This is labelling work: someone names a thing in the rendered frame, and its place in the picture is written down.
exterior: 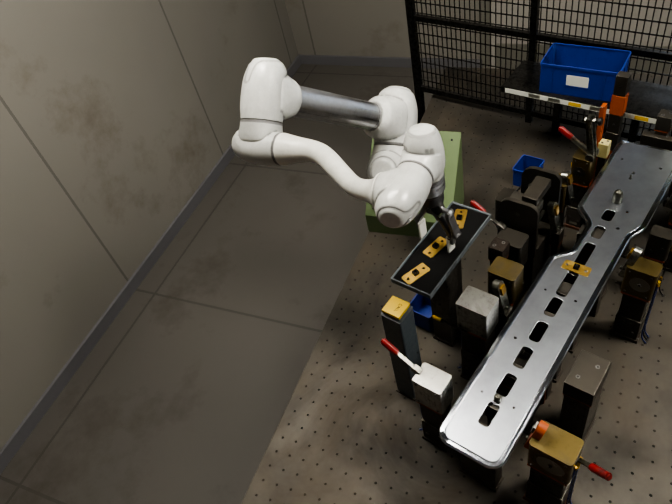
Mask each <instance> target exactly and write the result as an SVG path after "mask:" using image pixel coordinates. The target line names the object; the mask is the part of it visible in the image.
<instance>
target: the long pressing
mask: <svg viewBox="0 0 672 504"><path fill-rule="evenodd" d="M621 158H622V159H623V160H621ZM659 168H662V169H659ZM632 172H635V174H632ZM631 174H632V179H631V180H630V179H629V177H630V175H631ZM671 182H672V151H669V150H665V149H661V148H656V147H652V146H648V145H643V144H639V143H635V142H630V141H625V140H623V141H620V142H619V143H618V144H617V145H616V146H615V148H614V150H613V151H612V153H611V154H610V156H609V157H608V159H607V160H606V162H605V163H604V165H603V167H602V168H601V170H600V171H599V173H598V174H597V176H596V177H595V179H594V181H593V182H592V184H591V185H590V187H589V188H588V190H587V191H586V193H585V194H584V196H583V198H582V199H581V201H580V202H579V204H578V208H577V209H578V212H579V214H580V215H581V217H582V219H583V220H584V222H585V223H586V227H585V228H584V230H583V232H582V233H581V235H580V236H579V238H578V240H577V241H576V243H575V244H574V246H573V248H572V249H570V250H568V251H565V252H561V253H556V254H553V255H551V256H549V257H548V258H547V260H546V261H545V263H544V264H543V266H542V267H541V269H540V270H539V272H538V274H537V275H536V277H535V278H534V280H533V281H532V283H531V284H530V286H529V288H528V289H527V291H526V292H525V294H524V295H523V297H522V299H521V300H520V302H519V303H518V305H517V306H516V308H515V309H514V311H513V313H512V314H511V316H510V317H509V319H508V320H507V322H506V323H505V325H504V327H503V328H502V330H501V331H500V333H499V334H498V336H497V337H496V339H495V341H494V342H493V344H492V345H491V347H490V348H489V350H488V352H487V353H486V355H485V356H484V358H483V359H482V361H481V362H480V364H479V366H478V367H477V369H476V370H475V372H474V373H473V375H472V376H471V378H470V380H469V381H468V383H467V384H466V386H465V387H464V389H463V391H462V392H461V394H460V395H459V397H458V398H457V400H456V401H455V403H454V405H453V406H452V408H451V409H450V411H449V412H448V414H447V415H446V417H445V419H444V420H443V422H442V423H441V425H440V428H439V435H440V438H441V440H442V442H443V443H444V444H446V445H447V446H449V447H451V448H452V449H454V450H456V451H458V452H459V453H461V454H463V455H464V456H466V457H468V458H470V459H471V460H473V461H475V462H477V463H478V464H480V465H482V466H484V467H486V468H488V469H498V468H500V467H502V466H503V465H504V464H505V463H506V461H507V460H508V458H509V456H510V454H511V452H512V451H513V449H514V447H515V445H516V443H517V442H518V440H519V438H520V436H521V434H522V433H523V431H524V429H525V427H526V425H527V424H528V422H529V420H530V418H531V416H532V415H533V413H534V411H535V409H536V407H537V406H538V404H539V402H540V400H541V398H542V397H543V395H544V393H545V391H546V390H547V388H548V386H549V384H550V382H551V381H552V379H553V377H554V375H555V373H556V372H557V370H558V368H559V366H560V364H561V363H562V361H563V359H564V357H565V355H566V354H567V352H568V350H569V348H570V346H571V345H572V343H573V341H574V339H575V337H576V336H577V334H578V332H579V330H580V328H581V327H582V325H583V323H584V321H585V320H586V318H587V316H588V314H589V312H590V311H591V309H592V307H593V305H594V303H595V302H596V300H597V298H598V296H599V294H600V293H601V291H602V289H603V287H604V285H605V284H606V282H607V280H608V278H609V276H610V275H611V273H612V271H613V269H614V267H615V266H616V264H617V262H618V260H619V258H620V257H621V255H622V253H623V251H624V250H625V248H626V246H627V244H628V242H629V241H630V240H631V239H632V238H633V237H635V236H636V235H638V234H639V233H641V232H643V231H644V230H645V229H646V228H647V226H648V224H649V222H650V220H651V218H652V217H653V215H654V213H655V211H656V209H657V207H658V206H659V204H660V202H661V200H662V198H663V196H664V195H665V193H666V191H667V189H668V187H669V185H670V184H671ZM617 189H620V190H622V191H623V200H622V203H621V204H614V203H613V202H612V197H613V193H614V191H615V190H617ZM606 211H611V212H614V213H615V214H614V216H613V218H612V219H611V221H606V220H603V219H602V217H603V215H604V213H605V212H606ZM626 211H628V212H629V213H626ZM596 227H601V228H604V229H605V231H604V233H603V235H602V236H601V238H600V239H597V238H593V237H592V236H591V235H592V233H593V231H594V230H595V228H596ZM616 228H619V229H618V230H617V229H616ZM586 244H592V245H594V246H595V248H594V250H593V251H592V253H591V255H590V257H589V258H588V260H587V262H586V263H585V265H584V266H587V267H590V268H591V269H592V270H591V272H590V274H589V275H588V277H585V276H582V275H580V274H577V273H576V274H577V275H578V277H577V278H576V280H575V282H574V283H573V285H572V287H571V289H570V290H569V292H568V294H567V295H566V296H565V297H563V296H560V295H558V294H557V293H556V292H557V291H558V289H559V287H560V286H561V284H562V282H563V281H564V279H565V278H566V276H567V274H568V273H569V272H571V271H569V270H566V269H563V268H562V267H561V266H562V264H563V263H564V261H565V260H570V261H573V262H575V261H576V259H577V258H578V256H579V254H580V253H581V251H582V249H583V248H584V246H585V245H586ZM544 289H546V290H544ZM553 298H556V299H559V300H561V301H562V304H561V305H560V307H559V309H558V310H557V312H556V314H555V315H554V316H553V317H550V316H547V315H545V313H544V312H545V310H546V309H547V307H548V306H549V304H550V302H551V301H552V299H553ZM575 300H576V301H577V302H574V301H575ZM539 322H542V323H544V324H546V325H547V326H548V327H547V329H546V331H545V332H544V334H543V336H542V337H541V339H540V341H539V342H535V341H532V340H530V339H529V337H530V335H531V334H532V332H533V330H534V329H535V327H536V325H537V324H538V323H539ZM514 337H517V339H514ZM523 348H528V349H530V350H532V354H531V356H530V358H529V359H528V361H527V363H526V364H525V366H524V368H522V369H520V368H518V367H515V366H514V365H513V363H514V362H515V360H516V358H517V357H518V355H519V353H520V352H521V350H522V349H523ZM508 374H509V375H512V376H514V377H515V378H516V381H515V383H514V385H513V386H512V388H511V390H510V391H509V393H508V395H507V396H506V397H503V396H501V397H502V401H501V403H500V404H498V403H496V402H494V401H493V399H494V395H495V394H496V393H497V390H498V388H499V386H500V385H501V383H502V381H503V380H504V378H505V376H506V375H508ZM481 391H483V393H481ZM489 403H493V404H495V405H498V406H499V410H498V412H497V413H496V415H495V417H494V418H493V420H492V422H491V423H490V425H489V426H487V427H486V426H483V425H482V424H480V423H479V419H480V418H481V416H482V414H483V413H484V411H485V409H486V408H487V406H488V404H489ZM513 407H515V409H513Z"/></svg>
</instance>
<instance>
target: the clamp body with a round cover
mask: <svg viewBox="0 0 672 504"><path fill-rule="evenodd" d="M523 271H524V266H523V265H522V264H520V263H517V262H514V261H512V260H509V259H506V258H503V257H501V256H498V257H496V258H495V260H494V261H493V263H492V264H491V266H490V267H489V268H488V293H489V294H492V295H493V291H492V283H493V281H494V280H495V279H497V280H502V281H504V284H505V287H506V292H507V296H508V300H509V304H510V306H511V307H513V311H514V309H515V308H516V306H517V305H518V303H519V295H520V294H521V292H522V290H523V289H522V288H523ZM499 333H500V325H499V324H497V325H496V327H495V339H496V337H497V336H498V334H499Z"/></svg>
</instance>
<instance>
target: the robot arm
mask: <svg viewBox="0 0 672 504"><path fill-rule="evenodd" d="M292 117H297V118H302V119H308V120H314V121H320V122H325V123H331V124H337V125H343V126H349V127H354V128H360V129H364V131H365V133H366V134H367V135H368V136H370V137H372V138H373V139H374V147H373V151H372V155H371V158H370V160H369V163H368V167H367V174H368V178H369V179H362V178H359V177H358V176H357V175H356V174H355V173H354V172H353V171H352V170H351V169H350V168H349V167H348V165H347V164H346V163H345V162H344V161H343V160H342V159H341V158H340V157H339V155H338V154H337V153H336V152H335V151H334V150H333V149H331V148H330V147H329V146H327V145H325V144H323V143H321V142H318V141H315V140H311V139H307V138H302V137H298V136H294V135H291V134H288V133H283V120H287V119H290V118H292ZM417 119H418V109H417V103H416V99H415V96H414V94H413V93H412V92H411V90H410V89H408V88H405V87H401V86H389V87H387V88H385V89H383V90H382V91H381V92H380V93H379V95H378V96H375V97H373V98H371V99H370V100H369V101H365V100H361V99H356V98H352V97H347V96H343V95H338V94H334V93H331V92H326V91H322V90H317V89H313V88H308V87H304V86H299V85H298V84H297V82H296V81H295V80H293V79H292V78H290V77H289V76H288V75H287V70H286V68H285V66H284V64H283V63H282V62H280V61H279V60H278V59H275V58H255V59H253V60H252V62H251V63H250V64H249V65H248V67H247V69H246V72H245V74H244V77H243V82H242V88H241V97H240V127H239V130H238V131H237V132H236V133H235V134H234V136H233V138H232V149H233V152H234V153H235V155H236V156H238V157H239V158H241V159H242V160H245V161H247V162H250V163H252V164H256V165H262V166H283V165H290V164H296V163H304V162H312V163H315V164H317V165H319V166H320V167H321V168H322V169H323V170H324V171H325V172H326V173H327V174H328V175H329V176H330V177H331V178H332V179H333V180H334V182H335V183H336V184H337V185H338V186H339V187H340V188H341V189H342V190H343V191H344V192H346V193H347V194H348V195H350V196H351V197H353V198H356V199H358V200H361V201H364V202H367V203H370V204H371V205H372V207H373V208H374V210H375V214H376V217H377V219H378V220H379V222H380V223H381V224H383V225H384V226H386V227H389V228H401V227H404V226H405V225H407V224H408V223H410V222H411V221H412V220H413V219H415V222H416V225H417V228H418V230H419V237H420V239H422V238H423V237H424V236H425V234H426V233H427V229H426V221H425V218H423V217H424V215H425V214H426V212H427V213H428V214H431V215H432V216H434V218H435V219H436V221H439V223H440V225H441V226H442V228H443V229H444V231H445V233H446V234H447V236H446V243H447V251H448V253H450V252H451V251H452V250H453V249H454V248H455V243H456V239H457V238H458V237H459V236H460V235H461V232H460V229H459V227H458V224H457V221H456V219H455V216H454V210H453V209H452V208H451V209H450V210H448V209H446V208H445V206H444V204H443V202H444V190H445V187H446V185H445V174H444V168H445V151H444V145H443V141H442V138H441V136H440V134H439V132H438V130H437V128H436V127H435V126H434V125H431V124H427V123H419V124H417ZM421 208H422V209H421ZM420 210H421V211H420ZM419 211H420V213H419ZM418 213H419V214H418ZM440 214H441V215H440ZM439 215H440V216H439ZM438 216H439V217H438ZM422 218H423V219H422Z"/></svg>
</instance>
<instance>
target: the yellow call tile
mask: <svg viewBox="0 0 672 504"><path fill-rule="evenodd" d="M409 307H410V303H408V302H406V301H404V300H401V299H399V298H397V297H395V296H392V297H391V299H390V300H389V301H388V302H387V304H386V305H385V306H384V307H383V309H382V312H383V313H385V314H387V315H389V316H391V317H394V318H396V319H398V320H400V318H401V317H402V316H403V315H404V313H405V312H406V311H407V309H408V308H409Z"/></svg>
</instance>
